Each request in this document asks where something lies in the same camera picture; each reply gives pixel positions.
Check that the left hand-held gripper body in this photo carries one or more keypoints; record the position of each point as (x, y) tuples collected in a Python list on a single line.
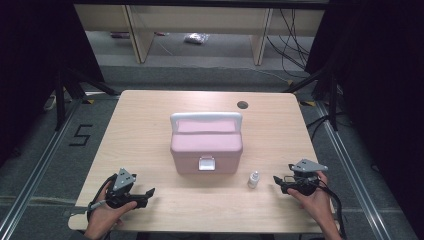
[(124, 180)]

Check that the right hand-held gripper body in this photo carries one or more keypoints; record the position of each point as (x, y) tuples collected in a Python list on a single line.
[(306, 166)]

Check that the small white dropper bottle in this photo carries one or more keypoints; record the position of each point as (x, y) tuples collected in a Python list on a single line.
[(253, 181)]

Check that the person's right hand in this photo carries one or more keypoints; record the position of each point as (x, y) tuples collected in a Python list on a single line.
[(316, 203)]

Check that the person's left hand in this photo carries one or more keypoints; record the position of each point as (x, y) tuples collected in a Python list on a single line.
[(105, 216)]

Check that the yellow black floor tape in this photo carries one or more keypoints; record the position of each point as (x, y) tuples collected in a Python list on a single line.
[(88, 101), (308, 103)]

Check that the black metal stand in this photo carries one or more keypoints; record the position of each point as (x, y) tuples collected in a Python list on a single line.
[(60, 100), (333, 100)]

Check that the black table grommet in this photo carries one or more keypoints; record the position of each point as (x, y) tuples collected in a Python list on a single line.
[(242, 105)]

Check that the dark curtain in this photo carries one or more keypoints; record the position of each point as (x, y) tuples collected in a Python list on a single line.
[(33, 50), (383, 83)]

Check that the clear plastic bag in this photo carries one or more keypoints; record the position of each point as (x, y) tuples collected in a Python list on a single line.
[(196, 38)]

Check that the beige wooden desk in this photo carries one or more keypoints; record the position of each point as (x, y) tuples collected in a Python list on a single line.
[(200, 16)]

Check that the metal floor rail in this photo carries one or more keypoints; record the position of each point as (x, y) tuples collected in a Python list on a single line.
[(350, 166), (40, 166)]

